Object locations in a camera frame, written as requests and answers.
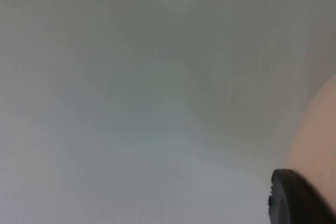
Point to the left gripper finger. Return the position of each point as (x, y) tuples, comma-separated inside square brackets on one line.
[(296, 203)]

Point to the pale wooden bowl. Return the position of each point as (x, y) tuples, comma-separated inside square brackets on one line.
[(315, 142)]

